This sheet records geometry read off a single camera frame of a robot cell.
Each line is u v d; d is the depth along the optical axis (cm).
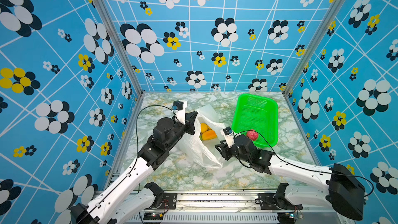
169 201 72
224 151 68
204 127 90
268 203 72
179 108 56
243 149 60
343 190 40
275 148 91
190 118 61
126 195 44
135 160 48
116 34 87
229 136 68
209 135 92
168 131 49
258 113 108
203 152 69
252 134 89
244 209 72
